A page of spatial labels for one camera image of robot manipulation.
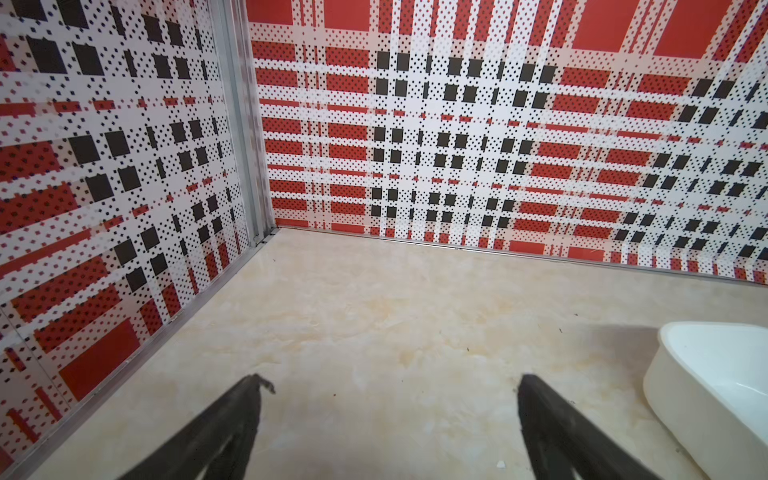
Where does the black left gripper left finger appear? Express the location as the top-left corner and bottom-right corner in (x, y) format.
(122, 374), (275, 479)

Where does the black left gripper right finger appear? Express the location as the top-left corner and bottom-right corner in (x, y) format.
(517, 374), (658, 479)

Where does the white plastic bin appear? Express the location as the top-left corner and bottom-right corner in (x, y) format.
(643, 322), (767, 479)

